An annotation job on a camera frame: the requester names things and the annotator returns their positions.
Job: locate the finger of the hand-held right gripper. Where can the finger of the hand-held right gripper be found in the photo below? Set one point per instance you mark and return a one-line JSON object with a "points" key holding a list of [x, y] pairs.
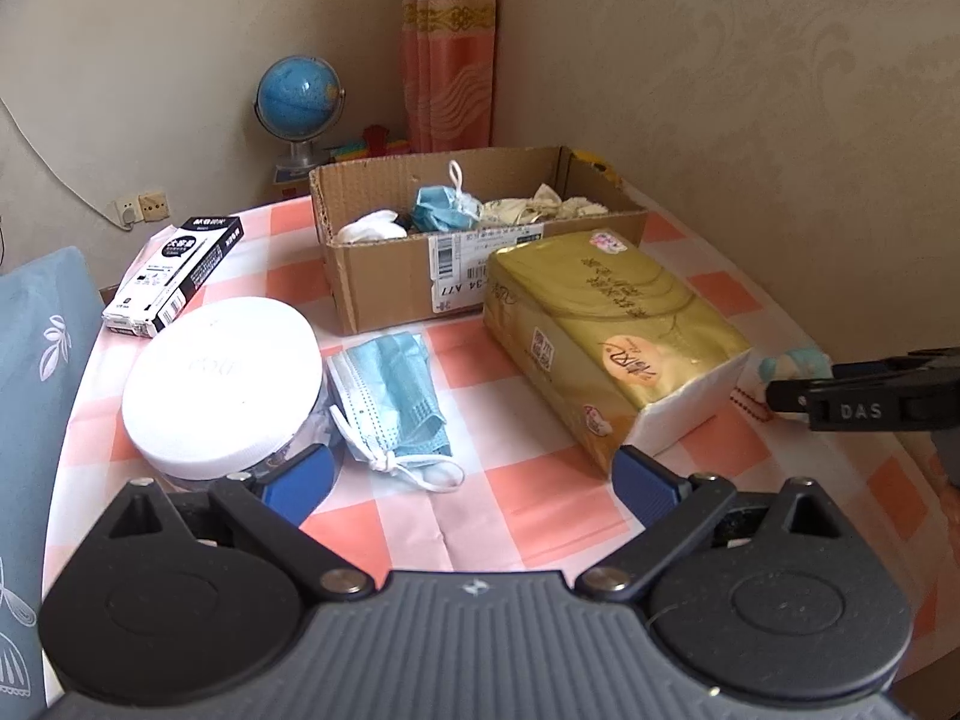
{"points": [[900, 367], [787, 396]]}

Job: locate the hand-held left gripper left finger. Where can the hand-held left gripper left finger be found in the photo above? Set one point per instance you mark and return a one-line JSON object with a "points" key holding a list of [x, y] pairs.
{"points": [[300, 480]]}

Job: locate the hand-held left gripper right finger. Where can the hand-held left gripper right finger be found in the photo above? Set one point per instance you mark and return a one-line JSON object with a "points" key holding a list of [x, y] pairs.
{"points": [[645, 487]]}

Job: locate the blue face mask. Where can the blue face mask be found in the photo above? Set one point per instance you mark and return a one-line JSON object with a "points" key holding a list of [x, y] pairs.
{"points": [[397, 382], [439, 210]]}

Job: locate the brown cardboard box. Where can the brown cardboard box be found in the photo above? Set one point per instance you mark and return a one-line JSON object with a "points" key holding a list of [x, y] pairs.
{"points": [[390, 285]]}

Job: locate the white knotted sock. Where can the white knotted sock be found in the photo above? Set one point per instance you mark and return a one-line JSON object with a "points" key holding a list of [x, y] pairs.
{"points": [[367, 226]]}

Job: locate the clear jar with white lid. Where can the clear jar with white lid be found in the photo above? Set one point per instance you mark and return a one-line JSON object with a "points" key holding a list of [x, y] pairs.
{"points": [[225, 375]]}

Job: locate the gold tissue pack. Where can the gold tissue pack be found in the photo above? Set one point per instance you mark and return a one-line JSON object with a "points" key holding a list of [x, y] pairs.
{"points": [[615, 315]]}

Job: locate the black and white carton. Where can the black and white carton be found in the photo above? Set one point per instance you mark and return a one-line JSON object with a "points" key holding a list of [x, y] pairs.
{"points": [[176, 270]]}

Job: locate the grey-blue leaf print chair cushion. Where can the grey-blue leaf print chair cushion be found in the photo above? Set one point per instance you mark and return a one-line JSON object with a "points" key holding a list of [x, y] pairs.
{"points": [[37, 427]]}

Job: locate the colourful toy blocks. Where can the colourful toy blocks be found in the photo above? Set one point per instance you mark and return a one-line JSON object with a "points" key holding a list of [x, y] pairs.
{"points": [[375, 139]]}

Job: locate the blue desk globe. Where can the blue desk globe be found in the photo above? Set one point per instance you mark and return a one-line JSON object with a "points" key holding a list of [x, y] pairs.
{"points": [[296, 94]]}

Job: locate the pink patterned curtain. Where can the pink patterned curtain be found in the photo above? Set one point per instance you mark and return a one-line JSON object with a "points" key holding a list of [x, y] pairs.
{"points": [[450, 75]]}

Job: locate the beige wall socket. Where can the beige wall socket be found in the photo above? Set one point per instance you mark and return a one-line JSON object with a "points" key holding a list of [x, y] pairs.
{"points": [[155, 206]]}

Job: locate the white wall socket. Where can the white wall socket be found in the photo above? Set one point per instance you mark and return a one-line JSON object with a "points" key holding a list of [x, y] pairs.
{"points": [[127, 211]]}

